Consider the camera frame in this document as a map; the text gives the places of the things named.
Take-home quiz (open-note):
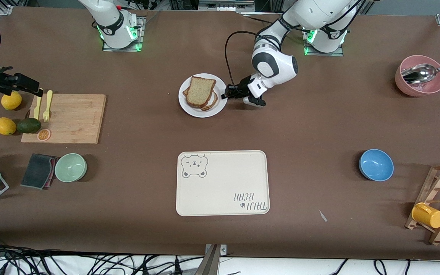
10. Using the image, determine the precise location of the black cable tangle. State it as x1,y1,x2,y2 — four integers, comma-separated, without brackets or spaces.
0,235,205,275

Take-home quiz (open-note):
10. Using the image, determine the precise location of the pale green bowl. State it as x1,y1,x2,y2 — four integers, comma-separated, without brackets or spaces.
54,153,87,183

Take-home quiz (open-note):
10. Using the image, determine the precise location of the dark green avocado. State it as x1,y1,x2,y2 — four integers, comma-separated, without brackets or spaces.
16,118,42,134

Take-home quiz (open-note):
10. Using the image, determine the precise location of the white round plate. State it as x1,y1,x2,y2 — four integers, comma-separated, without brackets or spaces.
178,73,229,118

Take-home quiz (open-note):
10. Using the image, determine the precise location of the grey pink cleaning cloth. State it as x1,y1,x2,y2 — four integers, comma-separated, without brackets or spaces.
20,153,60,190

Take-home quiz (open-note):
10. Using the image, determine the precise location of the black equipment rack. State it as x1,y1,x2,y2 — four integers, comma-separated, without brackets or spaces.
168,0,281,12

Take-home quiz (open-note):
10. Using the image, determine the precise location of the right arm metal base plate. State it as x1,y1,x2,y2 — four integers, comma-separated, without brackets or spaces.
102,15,147,52

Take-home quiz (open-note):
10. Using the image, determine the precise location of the grey metal camera mount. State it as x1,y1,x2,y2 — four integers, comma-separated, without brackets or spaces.
193,244,228,275

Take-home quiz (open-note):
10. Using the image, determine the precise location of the cream bear print tray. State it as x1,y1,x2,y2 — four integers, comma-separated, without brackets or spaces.
176,150,270,217

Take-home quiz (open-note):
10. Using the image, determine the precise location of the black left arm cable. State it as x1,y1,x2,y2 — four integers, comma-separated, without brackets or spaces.
225,0,367,92

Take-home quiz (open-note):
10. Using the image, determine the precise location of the pink bowl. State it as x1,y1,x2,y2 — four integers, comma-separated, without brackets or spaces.
395,55,440,97

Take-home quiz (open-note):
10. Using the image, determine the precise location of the yellow plastic fork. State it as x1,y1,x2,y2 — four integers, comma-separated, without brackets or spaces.
43,90,53,123

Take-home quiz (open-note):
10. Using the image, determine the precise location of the yellow plastic knife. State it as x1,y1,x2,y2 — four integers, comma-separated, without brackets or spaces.
34,88,44,120

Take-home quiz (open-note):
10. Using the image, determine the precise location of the wooden cutting board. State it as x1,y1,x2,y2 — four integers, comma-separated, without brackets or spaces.
21,94,107,145

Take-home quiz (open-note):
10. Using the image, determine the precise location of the black base cable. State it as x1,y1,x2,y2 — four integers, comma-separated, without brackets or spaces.
239,13,280,25

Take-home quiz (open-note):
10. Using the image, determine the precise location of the blue bowl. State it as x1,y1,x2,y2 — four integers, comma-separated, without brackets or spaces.
359,149,395,181

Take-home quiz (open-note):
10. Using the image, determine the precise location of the wooden peg drying rack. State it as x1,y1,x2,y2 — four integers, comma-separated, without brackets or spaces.
405,161,440,246

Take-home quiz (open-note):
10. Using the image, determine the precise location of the yellow plastic mug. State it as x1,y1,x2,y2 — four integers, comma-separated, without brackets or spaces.
411,202,440,229

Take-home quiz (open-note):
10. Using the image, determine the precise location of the light wholegrain bread slice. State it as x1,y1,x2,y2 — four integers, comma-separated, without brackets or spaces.
186,76,217,107

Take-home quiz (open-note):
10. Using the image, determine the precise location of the yellow lemon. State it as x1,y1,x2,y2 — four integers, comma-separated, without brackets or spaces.
0,117,17,136
1,92,23,110

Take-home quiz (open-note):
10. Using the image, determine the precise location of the brown crusted bread slice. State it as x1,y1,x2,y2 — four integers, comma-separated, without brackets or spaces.
183,87,219,112

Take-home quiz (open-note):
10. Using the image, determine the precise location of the metal spoon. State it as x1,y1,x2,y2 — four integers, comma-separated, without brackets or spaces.
401,62,440,84

